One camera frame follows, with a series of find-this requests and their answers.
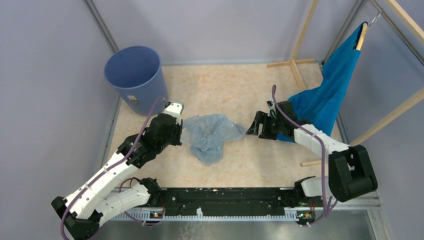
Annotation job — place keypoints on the wooden frame rack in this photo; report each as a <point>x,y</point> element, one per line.
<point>407,21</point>

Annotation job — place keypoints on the translucent blue trash bag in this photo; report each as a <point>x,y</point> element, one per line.
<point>206,135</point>

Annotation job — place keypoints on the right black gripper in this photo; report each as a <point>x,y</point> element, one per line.
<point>261,117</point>

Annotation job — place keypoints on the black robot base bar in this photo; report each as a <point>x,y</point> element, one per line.
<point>230,202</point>

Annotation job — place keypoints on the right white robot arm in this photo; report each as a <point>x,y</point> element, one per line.
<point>350,173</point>

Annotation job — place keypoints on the wooden clothes hanger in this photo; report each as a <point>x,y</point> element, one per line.
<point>361,36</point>

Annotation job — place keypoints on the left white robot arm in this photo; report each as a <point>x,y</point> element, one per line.
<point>84,211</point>

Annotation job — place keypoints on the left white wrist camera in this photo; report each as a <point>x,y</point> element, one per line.
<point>175,109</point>

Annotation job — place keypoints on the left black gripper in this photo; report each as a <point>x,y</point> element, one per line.
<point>179,128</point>

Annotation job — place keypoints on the grey slotted cable duct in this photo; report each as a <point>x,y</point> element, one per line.
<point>147,216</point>

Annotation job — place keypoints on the blue plastic trash bin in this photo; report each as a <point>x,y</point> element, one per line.
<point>136,74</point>

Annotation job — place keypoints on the blue cloth on hanger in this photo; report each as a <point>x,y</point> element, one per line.
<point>320,106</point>

